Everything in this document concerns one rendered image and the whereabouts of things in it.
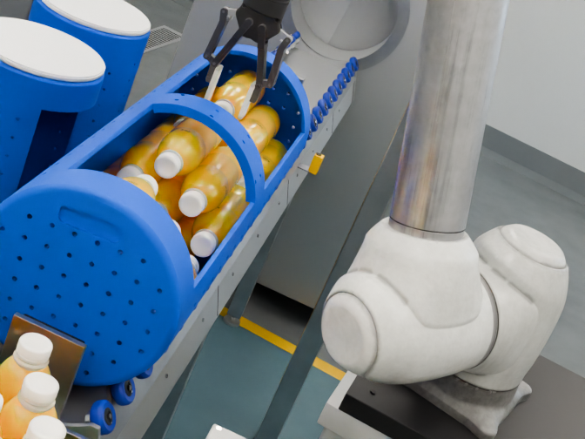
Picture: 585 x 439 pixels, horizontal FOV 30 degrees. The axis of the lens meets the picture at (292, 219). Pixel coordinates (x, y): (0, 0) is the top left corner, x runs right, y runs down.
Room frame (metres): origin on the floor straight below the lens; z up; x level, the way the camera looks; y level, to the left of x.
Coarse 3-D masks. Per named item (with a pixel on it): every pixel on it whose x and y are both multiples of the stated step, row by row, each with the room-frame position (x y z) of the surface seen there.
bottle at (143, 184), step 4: (128, 180) 1.36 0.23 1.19; (132, 180) 1.36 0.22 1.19; (136, 180) 1.37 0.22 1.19; (140, 180) 1.37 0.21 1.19; (144, 180) 1.38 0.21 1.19; (136, 184) 1.36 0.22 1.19; (140, 184) 1.36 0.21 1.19; (144, 184) 1.37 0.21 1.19; (148, 184) 1.38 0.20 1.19; (140, 188) 1.35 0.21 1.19; (144, 188) 1.36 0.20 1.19; (148, 188) 1.37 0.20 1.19; (152, 188) 1.39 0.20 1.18; (148, 192) 1.36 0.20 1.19; (152, 192) 1.38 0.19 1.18; (152, 196) 1.37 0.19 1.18
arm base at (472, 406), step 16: (416, 384) 1.41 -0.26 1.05; (432, 384) 1.41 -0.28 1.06; (448, 384) 1.40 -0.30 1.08; (464, 384) 1.40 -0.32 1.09; (432, 400) 1.40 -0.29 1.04; (448, 400) 1.40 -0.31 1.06; (464, 400) 1.40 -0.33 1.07; (480, 400) 1.40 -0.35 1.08; (496, 400) 1.41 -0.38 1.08; (512, 400) 1.45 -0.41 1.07; (464, 416) 1.38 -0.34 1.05; (480, 416) 1.39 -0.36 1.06; (496, 416) 1.40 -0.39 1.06; (480, 432) 1.37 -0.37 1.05; (496, 432) 1.38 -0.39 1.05
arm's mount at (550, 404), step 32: (352, 384) 1.37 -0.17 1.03; (384, 384) 1.40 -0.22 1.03; (544, 384) 1.57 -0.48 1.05; (576, 384) 1.61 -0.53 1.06; (384, 416) 1.33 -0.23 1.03; (416, 416) 1.36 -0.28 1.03; (448, 416) 1.39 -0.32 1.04; (512, 416) 1.45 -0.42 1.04; (544, 416) 1.48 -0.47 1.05; (576, 416) 1.52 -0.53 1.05
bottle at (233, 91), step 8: (240, 72) 2.02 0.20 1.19; (248, 72) 2.02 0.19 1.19; (232, 80) 1.95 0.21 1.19; (240, 80) 1.96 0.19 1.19; (248, 80) 1.98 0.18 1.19; (224, 88) 1.90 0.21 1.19; (232, 88) 1.90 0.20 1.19; (240, 88) 1.92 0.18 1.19; (248, 88) 1.95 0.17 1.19; (264, 88) 2.03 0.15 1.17; (216, 96) 1.89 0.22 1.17; (224, 96) 1.88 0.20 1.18; (232, 96) 1.88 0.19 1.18; (240, 96) 1.90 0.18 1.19; (232, 104) 1.87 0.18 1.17; (240, 104) 1.88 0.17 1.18; (256, 104) 1.99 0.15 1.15; (232, 112) 1.86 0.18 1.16; (248, 112) 1.93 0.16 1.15
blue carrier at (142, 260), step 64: (192, 64) 1.92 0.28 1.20; (256, 64) 2.06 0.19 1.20; (128, 128) 1.77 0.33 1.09; (64, 192) 1.20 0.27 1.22; (128, 192) 1.24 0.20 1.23; (256, 192) 1.61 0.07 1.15; (0, 256) 1.21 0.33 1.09; (64, 256) 1.20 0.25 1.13; (128, 256) 1.20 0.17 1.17; (0, 320) 1.21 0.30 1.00; (64, 320) 1.20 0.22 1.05; (128, 320) 1.20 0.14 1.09
